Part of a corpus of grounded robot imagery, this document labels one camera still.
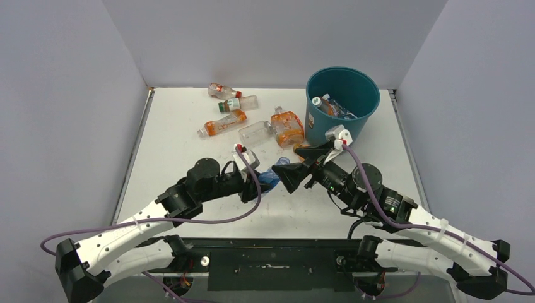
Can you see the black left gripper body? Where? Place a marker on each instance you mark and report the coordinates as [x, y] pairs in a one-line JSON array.
[[228, 184]]

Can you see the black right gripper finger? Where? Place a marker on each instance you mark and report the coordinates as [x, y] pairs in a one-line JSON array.
[[292, 174], [318, 153]]

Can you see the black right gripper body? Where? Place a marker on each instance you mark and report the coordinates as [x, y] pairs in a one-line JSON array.
[[332, 178]]

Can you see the blue label crushed bottle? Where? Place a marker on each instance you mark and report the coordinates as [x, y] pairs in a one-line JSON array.
[[269, 179]]

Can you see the large orange label bottle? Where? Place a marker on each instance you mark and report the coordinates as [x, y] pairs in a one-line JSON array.
[[323, 105]]

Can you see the slim orange label bottle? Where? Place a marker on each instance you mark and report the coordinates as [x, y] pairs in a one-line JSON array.
[[212, 128]]

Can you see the clear plastic jar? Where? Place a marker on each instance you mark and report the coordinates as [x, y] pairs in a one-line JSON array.
[[256, 133]]

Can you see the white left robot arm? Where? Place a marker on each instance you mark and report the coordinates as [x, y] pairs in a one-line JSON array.
[[85, 268]]

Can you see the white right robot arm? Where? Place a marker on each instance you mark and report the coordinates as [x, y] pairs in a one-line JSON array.
[[476, 266]]

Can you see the teal plastic bin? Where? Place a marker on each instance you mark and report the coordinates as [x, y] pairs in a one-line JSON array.
[[350, 88]]

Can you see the crushed orange label bottle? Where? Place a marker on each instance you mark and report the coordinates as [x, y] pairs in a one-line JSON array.
[[287, 128]]

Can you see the green cap coffee bottle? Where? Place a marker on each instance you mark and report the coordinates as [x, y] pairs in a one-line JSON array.
[[241, 103]]

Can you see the red cap clear bottle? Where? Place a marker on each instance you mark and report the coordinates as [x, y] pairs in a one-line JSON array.
[[223, 92]]

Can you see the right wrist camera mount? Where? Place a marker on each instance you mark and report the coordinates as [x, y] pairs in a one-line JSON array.
[[338, 136]]

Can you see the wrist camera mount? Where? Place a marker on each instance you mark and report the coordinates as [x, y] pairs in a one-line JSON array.
[[243, 156], [338, 136]]

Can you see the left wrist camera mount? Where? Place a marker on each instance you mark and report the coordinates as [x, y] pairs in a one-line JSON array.
[[243, 156]]

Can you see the black base frame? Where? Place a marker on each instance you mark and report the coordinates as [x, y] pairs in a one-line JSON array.
[[273, 264]]

